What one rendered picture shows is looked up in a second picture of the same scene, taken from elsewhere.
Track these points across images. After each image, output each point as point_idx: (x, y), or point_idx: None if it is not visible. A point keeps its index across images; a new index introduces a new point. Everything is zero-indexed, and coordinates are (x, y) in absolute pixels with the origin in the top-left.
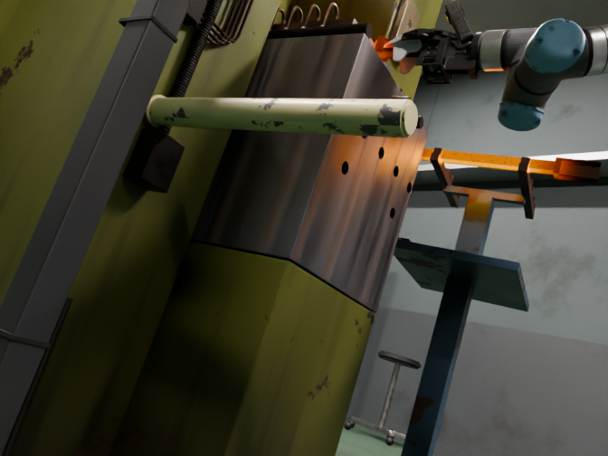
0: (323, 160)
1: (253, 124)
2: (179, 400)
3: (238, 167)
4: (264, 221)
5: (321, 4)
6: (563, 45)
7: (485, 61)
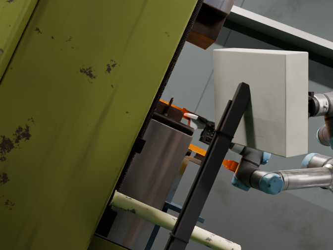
0: (163, 205)
1: (171, 230)
2: None
3: None
4: (128, 230)
5: None
6: (276, 189)
7: (233, 150)
